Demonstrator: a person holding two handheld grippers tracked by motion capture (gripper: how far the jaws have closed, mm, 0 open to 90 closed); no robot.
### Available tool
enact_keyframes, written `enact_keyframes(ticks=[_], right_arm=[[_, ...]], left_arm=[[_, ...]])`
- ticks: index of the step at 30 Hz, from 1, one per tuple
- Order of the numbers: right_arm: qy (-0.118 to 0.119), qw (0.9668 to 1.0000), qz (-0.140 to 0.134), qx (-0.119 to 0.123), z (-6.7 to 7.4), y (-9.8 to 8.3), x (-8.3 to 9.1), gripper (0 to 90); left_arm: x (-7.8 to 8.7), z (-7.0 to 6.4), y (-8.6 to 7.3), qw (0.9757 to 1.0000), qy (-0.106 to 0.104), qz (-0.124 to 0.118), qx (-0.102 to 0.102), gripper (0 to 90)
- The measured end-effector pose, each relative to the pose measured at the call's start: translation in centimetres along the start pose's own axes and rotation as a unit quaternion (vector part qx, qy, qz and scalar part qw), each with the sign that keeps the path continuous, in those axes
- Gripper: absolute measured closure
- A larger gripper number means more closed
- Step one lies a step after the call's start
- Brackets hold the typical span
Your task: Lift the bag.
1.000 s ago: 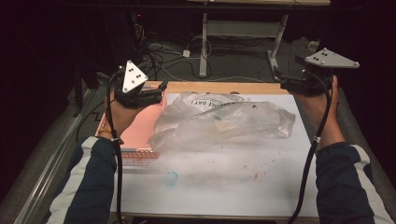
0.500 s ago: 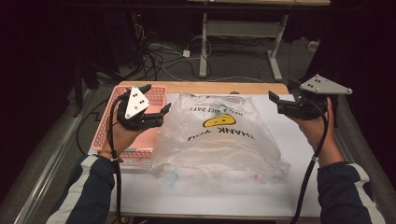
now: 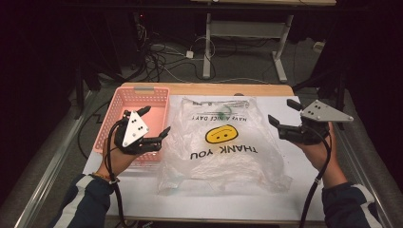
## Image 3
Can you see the clear smiley plastic bag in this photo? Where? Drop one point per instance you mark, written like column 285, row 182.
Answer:
column 206, row 171

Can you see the metal floor rail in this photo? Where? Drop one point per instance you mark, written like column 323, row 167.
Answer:
column 361, row 171
column 53, row 161

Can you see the pink plastic basket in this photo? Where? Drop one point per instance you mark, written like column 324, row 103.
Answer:
column 155, row 107

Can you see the white power adapter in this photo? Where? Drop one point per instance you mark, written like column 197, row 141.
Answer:
column 189, row 54

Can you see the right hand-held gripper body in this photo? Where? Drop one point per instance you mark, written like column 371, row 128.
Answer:
column 320, row 114

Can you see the person's right hand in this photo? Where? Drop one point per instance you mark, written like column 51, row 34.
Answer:
column 320, row 155

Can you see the person's left hand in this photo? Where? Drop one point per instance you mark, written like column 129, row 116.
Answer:
column 120, row 161

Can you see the black stand leg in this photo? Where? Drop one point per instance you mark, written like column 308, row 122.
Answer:
column 340, row 91
column 79, row 95

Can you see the white desk frame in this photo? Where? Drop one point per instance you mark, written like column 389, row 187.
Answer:
column 207, row 47

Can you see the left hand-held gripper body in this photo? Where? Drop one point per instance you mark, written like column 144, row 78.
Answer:
column 134, row 129

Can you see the white table mat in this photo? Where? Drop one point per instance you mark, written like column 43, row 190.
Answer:
column 221, row 205

